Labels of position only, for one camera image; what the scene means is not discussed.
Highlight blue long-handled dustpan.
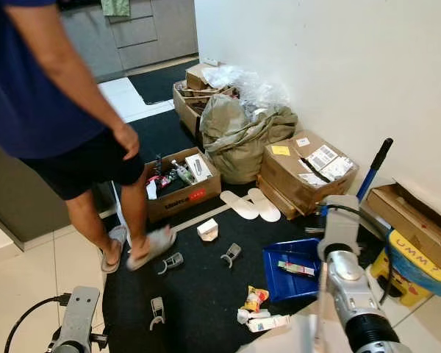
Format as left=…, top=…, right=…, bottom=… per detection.
left=262, top=138, right=395, bottom=304

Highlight black floor mat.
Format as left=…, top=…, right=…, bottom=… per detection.
left=114, top=109, right=240, bottom=221
left=101, top=199, right=398, bottom=353

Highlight white tube with coloured print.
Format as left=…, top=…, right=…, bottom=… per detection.
left=277, top=260, right=318, bottom=278

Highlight flat cardboard box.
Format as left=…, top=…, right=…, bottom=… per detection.
left=256, top=175, right=304, bottom=221

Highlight large labelled cardboard box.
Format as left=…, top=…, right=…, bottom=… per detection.
left=262, top=130, right=359, bottom=215

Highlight grey plastic clip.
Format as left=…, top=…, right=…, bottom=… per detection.
left=149, top=296, right=166, bottom=330
left=157, top=252, right=185, bottom=275
left=220, top=243, right=243, bottom=268

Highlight yellow snack wrapper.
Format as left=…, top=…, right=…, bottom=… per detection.
left=243, top=286, right=270, bottom=313

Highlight long open cardboard box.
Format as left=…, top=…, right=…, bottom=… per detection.
left=364, top=182, right=441, bottom=279

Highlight yellow bin with blue bag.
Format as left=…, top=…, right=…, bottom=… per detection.
left=371, top=229, right=441, bottom=307

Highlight small white box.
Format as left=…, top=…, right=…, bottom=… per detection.
left=196, top=218, right=221, bottom=243

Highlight crumpled white wrapper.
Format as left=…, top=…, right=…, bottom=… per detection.
left=237, top=307, right=271, bottom=326

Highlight long white strip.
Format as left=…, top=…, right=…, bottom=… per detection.
left=176, top=207, right=234, bottom=236

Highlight olive green sack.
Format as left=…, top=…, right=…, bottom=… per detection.
left=199, top=93, right=300, bottom=185

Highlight white product box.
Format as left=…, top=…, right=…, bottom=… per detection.
left=184, top=152, right=213, bottom=182

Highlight open cardboard box red print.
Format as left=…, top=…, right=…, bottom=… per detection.
left=144, top=146, right=223, bottom=224

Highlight clear bottle green label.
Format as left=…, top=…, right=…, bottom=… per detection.
left=171, top=160, right=197, bottom=186

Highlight white green pouch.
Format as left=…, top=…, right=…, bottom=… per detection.
left=145, top=176, right=159, bottom=201

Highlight red packet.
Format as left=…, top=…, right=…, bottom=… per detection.
left=150, top=173, right=173, bottom=190

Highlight cardboard box of cardboard scraps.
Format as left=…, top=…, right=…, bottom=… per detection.
left=172, top=77, right=240, bottom=144

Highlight small cardboard box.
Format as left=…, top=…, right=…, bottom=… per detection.
left=184, top=62, right=226, bottom=93

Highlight black kitchen mat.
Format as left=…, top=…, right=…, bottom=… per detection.
left=126, top=61, right=201, bottom=106

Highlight grey kitchen cabinets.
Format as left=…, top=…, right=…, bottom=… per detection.
left=57, top=0, right=201, bottom=83

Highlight person in navy shirt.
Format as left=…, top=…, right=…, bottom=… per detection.
left=0, top=0, right=179, bottom=274

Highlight green towel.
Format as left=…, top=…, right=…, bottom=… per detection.
left=101, top=0, right=132, bottom=18

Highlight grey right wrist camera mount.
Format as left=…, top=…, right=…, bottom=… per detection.
left=322, top=194, right=362, bottom=262

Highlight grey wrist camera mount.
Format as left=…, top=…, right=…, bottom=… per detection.
left=322, top=194, right=362, bottom=262
left=57, top=285, right=102, bottom=352

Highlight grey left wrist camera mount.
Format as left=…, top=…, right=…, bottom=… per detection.
left=57, top=285, right=102, bottom=352

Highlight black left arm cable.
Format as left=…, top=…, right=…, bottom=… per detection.
left=3, top=293, right=71, bottom=353

